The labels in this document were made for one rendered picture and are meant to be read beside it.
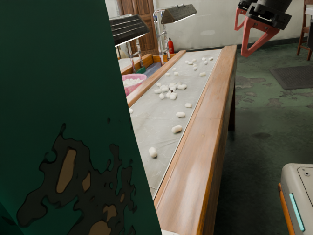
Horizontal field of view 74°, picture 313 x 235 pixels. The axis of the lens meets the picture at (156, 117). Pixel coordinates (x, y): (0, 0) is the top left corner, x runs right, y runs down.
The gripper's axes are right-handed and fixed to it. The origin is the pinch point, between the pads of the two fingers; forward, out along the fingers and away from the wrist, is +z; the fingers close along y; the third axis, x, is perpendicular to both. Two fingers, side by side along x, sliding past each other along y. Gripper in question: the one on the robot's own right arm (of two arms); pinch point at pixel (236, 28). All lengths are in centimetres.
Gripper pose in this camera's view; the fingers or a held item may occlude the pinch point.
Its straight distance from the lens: 94.4
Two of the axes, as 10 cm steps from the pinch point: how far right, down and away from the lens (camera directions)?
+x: 9.1, 4.0, -0.8
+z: -3.0, 7.8, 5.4
